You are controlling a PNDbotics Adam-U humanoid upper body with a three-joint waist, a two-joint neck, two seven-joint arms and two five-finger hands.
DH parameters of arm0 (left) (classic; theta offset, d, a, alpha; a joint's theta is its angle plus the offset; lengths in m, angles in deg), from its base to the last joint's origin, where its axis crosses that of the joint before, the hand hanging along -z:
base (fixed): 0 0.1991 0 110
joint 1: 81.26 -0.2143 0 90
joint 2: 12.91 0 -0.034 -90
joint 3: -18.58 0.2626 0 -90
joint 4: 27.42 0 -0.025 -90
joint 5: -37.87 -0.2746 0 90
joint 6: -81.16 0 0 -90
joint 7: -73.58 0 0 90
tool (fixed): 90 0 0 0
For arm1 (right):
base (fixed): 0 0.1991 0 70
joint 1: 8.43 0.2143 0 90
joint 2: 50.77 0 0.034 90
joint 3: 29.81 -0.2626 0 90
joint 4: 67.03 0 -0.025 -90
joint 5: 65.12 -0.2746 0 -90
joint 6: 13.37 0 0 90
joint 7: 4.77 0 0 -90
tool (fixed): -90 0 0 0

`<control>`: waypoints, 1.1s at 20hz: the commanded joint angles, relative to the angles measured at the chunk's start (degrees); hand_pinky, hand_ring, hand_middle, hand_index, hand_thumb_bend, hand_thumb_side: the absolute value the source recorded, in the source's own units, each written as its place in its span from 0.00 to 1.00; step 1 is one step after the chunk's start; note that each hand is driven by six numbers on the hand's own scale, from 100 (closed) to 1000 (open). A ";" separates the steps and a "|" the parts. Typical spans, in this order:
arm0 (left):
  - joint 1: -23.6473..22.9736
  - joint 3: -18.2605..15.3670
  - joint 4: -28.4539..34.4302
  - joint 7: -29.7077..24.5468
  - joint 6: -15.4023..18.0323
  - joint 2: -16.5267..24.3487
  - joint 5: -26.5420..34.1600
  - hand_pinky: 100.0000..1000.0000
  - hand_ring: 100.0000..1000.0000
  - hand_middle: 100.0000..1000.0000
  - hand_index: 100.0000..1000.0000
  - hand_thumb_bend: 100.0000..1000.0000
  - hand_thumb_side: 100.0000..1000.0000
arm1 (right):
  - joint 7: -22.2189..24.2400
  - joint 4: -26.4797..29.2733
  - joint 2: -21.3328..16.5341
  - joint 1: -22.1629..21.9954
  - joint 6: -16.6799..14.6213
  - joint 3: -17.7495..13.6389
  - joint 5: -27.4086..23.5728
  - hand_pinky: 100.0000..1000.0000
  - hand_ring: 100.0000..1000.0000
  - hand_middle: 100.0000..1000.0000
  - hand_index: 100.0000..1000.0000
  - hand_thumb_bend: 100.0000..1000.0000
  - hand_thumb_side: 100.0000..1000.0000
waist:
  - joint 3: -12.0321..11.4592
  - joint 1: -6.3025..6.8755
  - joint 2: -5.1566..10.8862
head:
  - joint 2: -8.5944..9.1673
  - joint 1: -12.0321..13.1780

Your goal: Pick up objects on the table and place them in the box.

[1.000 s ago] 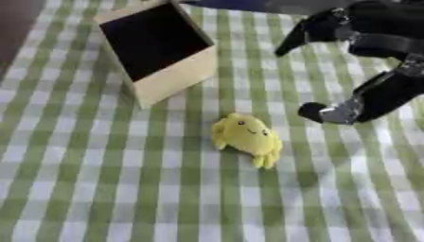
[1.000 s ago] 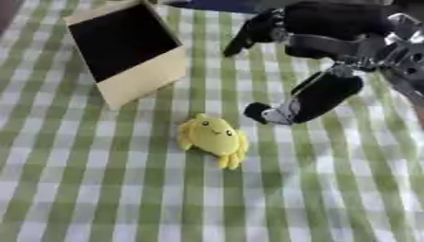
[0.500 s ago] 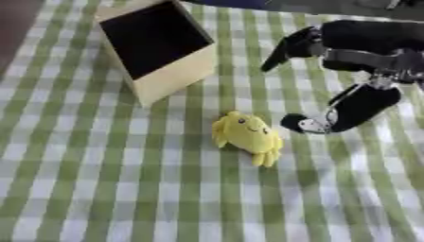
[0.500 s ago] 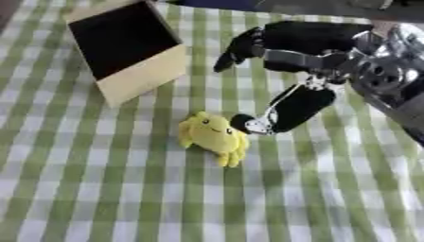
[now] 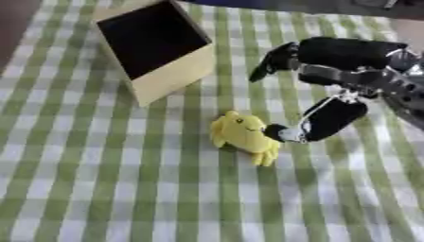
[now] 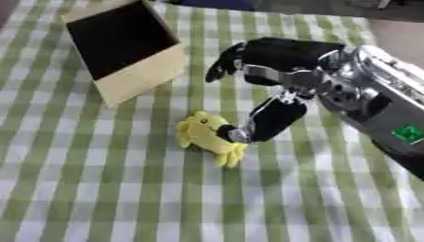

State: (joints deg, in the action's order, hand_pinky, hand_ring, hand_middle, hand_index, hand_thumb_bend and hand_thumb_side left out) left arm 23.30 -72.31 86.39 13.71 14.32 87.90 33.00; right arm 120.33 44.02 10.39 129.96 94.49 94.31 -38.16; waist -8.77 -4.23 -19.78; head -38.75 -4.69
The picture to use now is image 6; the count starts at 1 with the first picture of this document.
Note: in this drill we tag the yellow soft toy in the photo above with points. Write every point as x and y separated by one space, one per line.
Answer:
203 132

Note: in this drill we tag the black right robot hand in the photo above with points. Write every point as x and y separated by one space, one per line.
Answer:
281 55

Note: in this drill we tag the tan cardboard box black inside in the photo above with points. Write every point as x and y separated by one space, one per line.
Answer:
124 47

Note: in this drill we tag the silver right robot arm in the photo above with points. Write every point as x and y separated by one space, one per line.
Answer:
381 104

